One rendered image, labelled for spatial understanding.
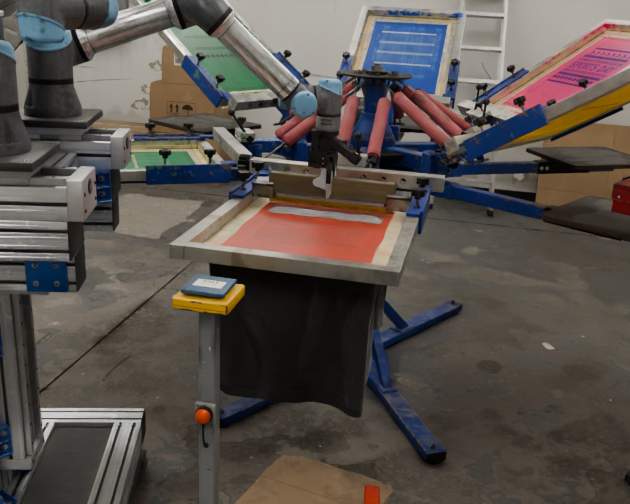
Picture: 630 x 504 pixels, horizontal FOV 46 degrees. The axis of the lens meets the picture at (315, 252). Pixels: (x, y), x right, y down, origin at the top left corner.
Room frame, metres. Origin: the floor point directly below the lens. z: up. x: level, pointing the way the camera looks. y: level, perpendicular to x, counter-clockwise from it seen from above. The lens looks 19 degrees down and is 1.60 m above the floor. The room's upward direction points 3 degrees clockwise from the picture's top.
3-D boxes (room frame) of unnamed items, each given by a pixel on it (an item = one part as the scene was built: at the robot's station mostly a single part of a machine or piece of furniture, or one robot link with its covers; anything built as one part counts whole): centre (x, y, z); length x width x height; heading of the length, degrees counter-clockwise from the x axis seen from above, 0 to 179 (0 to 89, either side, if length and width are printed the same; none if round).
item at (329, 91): (2.30, -0.02, 1.31); 0.09 x 0.08 x 0.11; 99
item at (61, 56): (2.04, 0.74, 1.42); 0.13 x 0.12 x 0.14; 9
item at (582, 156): (3.33, -0.85, 0.91); 1.34 x 0.40 x 0.08; 108
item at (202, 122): (3.57, 0.28, 0.91); 1.34 x 0.40 x 0.08; 48
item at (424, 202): (2.27, -0.32, 0.97); 0.30 x 0.05 x 0.07; 168
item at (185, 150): (2.84, 0.64, 1.05); 1.08 x 0.61 x 0.23; 108
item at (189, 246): (2.09, 0.00, 0.97); 0.79 x 0.58 x 0.04; 168
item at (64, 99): (2.03, 0.74, 1.31); 0.15 x 0.15 x 0.10
